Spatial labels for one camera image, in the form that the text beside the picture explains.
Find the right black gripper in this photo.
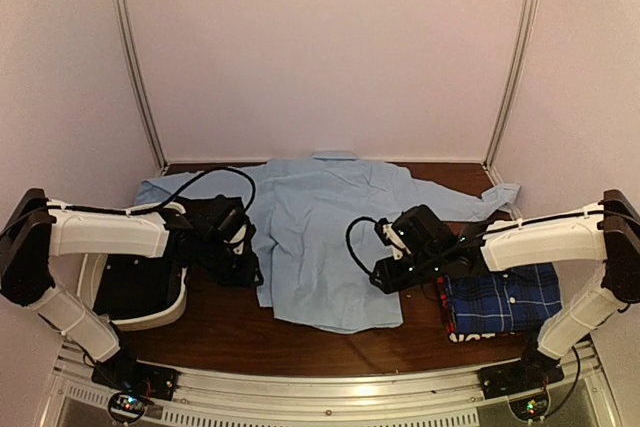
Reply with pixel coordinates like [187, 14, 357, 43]
[370, 250, 445, 295]

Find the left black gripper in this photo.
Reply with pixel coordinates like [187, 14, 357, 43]
[196, 237, 264, 288]

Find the light blue long sleeve shirt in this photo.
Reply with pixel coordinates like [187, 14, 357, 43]
[135, 153, 520, 334]

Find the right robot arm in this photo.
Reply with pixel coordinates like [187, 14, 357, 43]
[367, 190, 639, 389]

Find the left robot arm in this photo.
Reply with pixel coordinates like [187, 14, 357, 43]
[1, 189, 263, 391]

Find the red black folded shirt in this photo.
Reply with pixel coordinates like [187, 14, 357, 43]
[434, 277, 511, 343]

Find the blue plaid folded shirt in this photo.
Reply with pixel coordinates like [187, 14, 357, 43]
[444, 263, 562, 333]

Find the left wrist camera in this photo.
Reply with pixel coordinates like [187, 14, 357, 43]
[227, 224, 256, 256]

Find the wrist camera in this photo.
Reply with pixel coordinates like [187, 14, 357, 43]
[374, 218, 410, 260]
[227, 224, 256, 256]

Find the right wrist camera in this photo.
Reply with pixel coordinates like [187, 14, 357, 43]
[374, 218, 410, 260]

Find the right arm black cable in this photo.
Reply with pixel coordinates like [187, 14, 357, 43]
[345, 215, 381, 276]

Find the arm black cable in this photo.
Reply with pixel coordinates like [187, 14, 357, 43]
[345, 215, 381, 276]
[0, 167, 259, 248]

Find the aluminium front rail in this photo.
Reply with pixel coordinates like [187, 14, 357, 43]
[36, 341, 622, 426]

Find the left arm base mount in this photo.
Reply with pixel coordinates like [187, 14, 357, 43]
[83, 350, 179, 425]

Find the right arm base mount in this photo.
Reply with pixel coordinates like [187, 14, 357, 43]
[478, 350, 564, 423]

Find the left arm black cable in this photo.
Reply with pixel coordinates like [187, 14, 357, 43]
[0, 167, 259, 248]

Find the left aluminium frame post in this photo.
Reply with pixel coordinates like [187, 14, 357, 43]
[113, 0, 168, 173]

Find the aluminium frame post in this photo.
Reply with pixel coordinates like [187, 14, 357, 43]
[113, 0, 168, 173]
[483, 0, 539, 175]

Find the right aluminium frame post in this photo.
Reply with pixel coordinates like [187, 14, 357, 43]
[483, 0, 539, 175]

